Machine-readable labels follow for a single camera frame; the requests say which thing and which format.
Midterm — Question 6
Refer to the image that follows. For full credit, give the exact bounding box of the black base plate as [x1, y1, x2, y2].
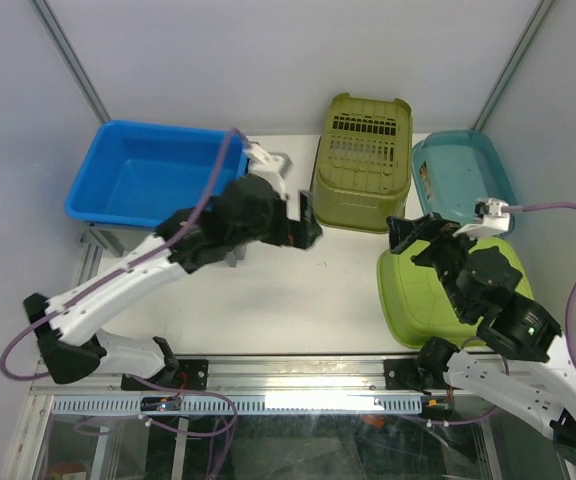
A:
[120, 355, 209, 391]
[383, 358, 447, 395]

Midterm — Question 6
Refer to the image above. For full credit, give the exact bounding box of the grey plastic crate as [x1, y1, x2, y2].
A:
[80, 224, 247, 269]

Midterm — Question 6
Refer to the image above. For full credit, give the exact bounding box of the olive slotted basket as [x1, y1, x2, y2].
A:
[311, 93, 412, 234]

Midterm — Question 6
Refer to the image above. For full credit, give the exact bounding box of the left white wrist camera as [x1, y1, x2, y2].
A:
[244, 143, 293, 201]

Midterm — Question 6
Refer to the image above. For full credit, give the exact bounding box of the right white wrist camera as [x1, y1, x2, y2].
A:
[453, 198, 512, 240]

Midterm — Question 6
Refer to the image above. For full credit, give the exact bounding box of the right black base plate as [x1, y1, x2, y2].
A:
[383, 358, 447, 395]

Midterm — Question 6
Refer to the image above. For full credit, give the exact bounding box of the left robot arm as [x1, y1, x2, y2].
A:
[24, 174, 322, 389]

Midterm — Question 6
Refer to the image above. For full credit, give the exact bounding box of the white slotted cable duct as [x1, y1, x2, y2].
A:
[52, 392, 422, 416]

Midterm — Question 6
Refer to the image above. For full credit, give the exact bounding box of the blue plastic tub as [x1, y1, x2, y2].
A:
[64, 120, 226, 229]

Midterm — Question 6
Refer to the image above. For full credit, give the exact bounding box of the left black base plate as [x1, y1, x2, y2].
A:
[120, 355, 209, 391]

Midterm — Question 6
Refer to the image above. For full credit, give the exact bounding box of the lime green basin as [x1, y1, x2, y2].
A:
[376, 237, 537, 350]

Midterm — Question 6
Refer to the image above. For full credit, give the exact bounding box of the teal translucent container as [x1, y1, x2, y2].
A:
[412, 130, 518, 224]

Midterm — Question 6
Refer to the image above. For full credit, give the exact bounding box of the aluminium mounting rail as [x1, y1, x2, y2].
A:
[30, 352, 519, 401]

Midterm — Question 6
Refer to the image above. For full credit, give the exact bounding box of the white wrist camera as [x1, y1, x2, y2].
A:
[453, 198, 512, 240]
[244, 143, 293, 201]

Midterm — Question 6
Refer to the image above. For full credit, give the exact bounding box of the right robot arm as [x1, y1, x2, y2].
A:
[387, 199, 576, 467]

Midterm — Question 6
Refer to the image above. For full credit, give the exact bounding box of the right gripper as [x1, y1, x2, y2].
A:
[384, 211, 487, 319]

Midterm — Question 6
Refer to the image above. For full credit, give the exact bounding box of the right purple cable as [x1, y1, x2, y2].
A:
[417, 200, 576, 429]

